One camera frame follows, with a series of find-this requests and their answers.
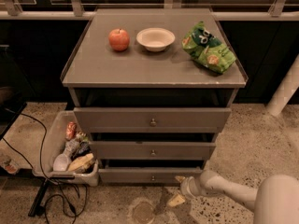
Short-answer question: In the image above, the green snack bag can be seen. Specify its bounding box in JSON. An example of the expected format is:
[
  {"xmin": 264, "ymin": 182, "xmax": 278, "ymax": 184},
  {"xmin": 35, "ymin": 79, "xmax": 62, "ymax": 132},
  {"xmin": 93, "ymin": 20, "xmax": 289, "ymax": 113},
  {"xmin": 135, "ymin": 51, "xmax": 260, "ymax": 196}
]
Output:
[{"xmin": 181, "ymin": 21, "xmax": 236, "ymax": 74}]

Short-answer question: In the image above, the red apple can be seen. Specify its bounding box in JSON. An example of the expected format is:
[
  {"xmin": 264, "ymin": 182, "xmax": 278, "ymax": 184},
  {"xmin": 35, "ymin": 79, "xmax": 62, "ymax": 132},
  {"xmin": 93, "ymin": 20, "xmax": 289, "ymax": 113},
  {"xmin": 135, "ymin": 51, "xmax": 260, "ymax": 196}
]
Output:
[{"xmin": 108, "ymin": 29, "xmax": 130, "ymax": 51}]

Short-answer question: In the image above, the grey top drawer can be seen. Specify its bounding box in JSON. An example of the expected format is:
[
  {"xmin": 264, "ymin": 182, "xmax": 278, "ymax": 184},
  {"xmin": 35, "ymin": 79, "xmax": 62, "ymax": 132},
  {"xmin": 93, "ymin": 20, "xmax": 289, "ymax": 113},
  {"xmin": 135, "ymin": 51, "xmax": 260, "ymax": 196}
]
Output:
[{"xmin": 74, "ymin": 107, "xmax": 231, "ymax": 133}]

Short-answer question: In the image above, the red soda can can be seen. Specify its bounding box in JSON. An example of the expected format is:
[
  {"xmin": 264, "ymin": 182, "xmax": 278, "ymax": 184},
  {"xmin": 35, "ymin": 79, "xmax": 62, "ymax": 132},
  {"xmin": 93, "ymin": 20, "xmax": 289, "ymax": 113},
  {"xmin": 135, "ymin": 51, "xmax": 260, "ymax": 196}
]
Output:
[{"xmin": 65, "ymin": 121, "xmax": 77, "ymax": 140}]

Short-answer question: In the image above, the black stand leg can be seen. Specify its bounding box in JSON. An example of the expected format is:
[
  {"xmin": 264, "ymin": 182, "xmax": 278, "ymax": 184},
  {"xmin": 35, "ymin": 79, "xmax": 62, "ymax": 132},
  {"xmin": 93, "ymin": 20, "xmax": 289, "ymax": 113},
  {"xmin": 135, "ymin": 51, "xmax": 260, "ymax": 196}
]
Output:
[{"xmin": 28, "ymin": 179, "xmax": 50, "ymax": 217}]

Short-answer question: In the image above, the white pillar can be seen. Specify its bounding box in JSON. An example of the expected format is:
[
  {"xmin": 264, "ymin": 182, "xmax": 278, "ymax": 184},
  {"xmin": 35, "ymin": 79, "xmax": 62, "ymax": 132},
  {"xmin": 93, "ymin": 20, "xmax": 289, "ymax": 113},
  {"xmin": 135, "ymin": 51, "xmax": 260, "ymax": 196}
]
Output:
[{"xmin": 266, "ymin": 54, "xmax": 299, "ymax": 116}]

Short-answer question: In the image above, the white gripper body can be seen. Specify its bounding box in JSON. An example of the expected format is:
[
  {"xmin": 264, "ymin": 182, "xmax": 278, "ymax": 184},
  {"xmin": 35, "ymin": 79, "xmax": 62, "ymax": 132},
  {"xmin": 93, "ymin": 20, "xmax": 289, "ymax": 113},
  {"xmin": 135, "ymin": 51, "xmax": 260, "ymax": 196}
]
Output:
[{"xmin": 180, "ymin": 176, "xmax": 206, "ymax": 200}]

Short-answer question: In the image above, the yellow sponge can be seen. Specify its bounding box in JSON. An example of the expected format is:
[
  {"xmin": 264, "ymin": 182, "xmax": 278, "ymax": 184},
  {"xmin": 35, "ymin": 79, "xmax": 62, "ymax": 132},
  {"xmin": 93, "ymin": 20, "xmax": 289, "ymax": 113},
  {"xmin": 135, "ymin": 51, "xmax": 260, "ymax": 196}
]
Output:
[{"xmin": 68, "ymin": 153, "xmax": 95, "ymax": 174}]

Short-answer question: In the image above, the white plastic cup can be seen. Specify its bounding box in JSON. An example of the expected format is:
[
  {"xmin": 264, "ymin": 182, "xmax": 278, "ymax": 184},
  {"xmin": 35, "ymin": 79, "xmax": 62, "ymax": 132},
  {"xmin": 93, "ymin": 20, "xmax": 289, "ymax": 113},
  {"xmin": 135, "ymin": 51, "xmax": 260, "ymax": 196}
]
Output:
[{"xmin": 53, "ymin": 153, "xmax": 71, "ymax": 172}]

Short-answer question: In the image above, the grey middle drawer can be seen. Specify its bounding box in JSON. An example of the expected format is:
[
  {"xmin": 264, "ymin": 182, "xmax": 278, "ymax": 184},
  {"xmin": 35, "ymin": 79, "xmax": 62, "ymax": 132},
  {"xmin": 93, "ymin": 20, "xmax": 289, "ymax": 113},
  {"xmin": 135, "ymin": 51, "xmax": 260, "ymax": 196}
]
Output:
[{"xmin": 90, "ymin": 141, "xmax": 216, "ymax": 161}]

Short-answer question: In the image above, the grey bottom drawer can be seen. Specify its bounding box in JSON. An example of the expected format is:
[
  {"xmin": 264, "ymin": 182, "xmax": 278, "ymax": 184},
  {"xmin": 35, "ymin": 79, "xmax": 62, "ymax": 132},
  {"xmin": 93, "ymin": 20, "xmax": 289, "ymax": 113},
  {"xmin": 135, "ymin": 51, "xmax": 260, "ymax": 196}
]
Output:
[{"xmin": 98, "ymin": 160, "xmax": 206, "ymax": 185}]

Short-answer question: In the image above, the grey drawer cabinet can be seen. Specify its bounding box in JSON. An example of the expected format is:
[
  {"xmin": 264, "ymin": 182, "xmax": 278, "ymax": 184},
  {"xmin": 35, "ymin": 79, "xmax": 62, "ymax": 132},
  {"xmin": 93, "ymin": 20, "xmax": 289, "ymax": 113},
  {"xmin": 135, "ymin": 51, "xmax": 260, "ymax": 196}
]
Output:
[{"xmin": 60, "ymin": 7, "xmax": 249, "ymax": 173}]

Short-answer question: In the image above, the white bowl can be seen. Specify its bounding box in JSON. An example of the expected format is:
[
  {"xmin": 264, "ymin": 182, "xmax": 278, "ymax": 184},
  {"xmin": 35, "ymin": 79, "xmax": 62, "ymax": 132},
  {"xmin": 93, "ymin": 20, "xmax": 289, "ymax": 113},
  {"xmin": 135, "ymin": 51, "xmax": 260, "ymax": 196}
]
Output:
[{"xmin": 136, "ymin": 28, "xmax": 176, "ymax": 52}]

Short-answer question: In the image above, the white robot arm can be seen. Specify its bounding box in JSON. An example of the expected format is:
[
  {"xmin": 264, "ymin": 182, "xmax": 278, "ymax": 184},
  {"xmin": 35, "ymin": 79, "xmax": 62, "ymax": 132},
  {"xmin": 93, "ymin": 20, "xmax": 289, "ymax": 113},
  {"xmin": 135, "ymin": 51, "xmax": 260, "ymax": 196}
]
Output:
[{"xmin": 167, "ymin": 170, "xmax": 299, "ymax": 224}]

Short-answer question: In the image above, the metal railing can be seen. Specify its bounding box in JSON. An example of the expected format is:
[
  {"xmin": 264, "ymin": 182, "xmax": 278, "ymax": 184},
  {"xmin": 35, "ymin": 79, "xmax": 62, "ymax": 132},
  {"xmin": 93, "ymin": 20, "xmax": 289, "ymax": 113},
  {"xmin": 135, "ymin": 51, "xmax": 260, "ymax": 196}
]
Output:
[{"xmin": 1, "ymin": 0, "xmax": 299, "ymax": 21}]

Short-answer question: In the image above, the grey drawer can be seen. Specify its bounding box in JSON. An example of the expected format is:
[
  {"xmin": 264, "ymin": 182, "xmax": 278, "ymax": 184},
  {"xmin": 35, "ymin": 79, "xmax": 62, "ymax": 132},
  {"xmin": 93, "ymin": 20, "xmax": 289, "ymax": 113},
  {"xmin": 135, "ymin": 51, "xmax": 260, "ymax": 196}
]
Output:
[
  {"xmin": 90, "ymin": 141, "xmax": 216, "ymax": 161},
  {"xmin": 74, "ymin": 107, "xmax": 231, "ymax": 133},
  {"xmin": 98, "ymin": 160, "xmax": 206, "ymax": 185}
]

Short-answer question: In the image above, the black cable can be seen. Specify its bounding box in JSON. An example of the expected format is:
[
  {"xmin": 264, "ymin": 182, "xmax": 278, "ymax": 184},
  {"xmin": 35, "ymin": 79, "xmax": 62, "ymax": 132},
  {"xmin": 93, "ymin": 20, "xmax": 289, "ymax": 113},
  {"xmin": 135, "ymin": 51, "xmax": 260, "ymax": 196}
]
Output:
[{"xmin": 0, "ymin": 107, "xmax": 89, "ymax": 224}]

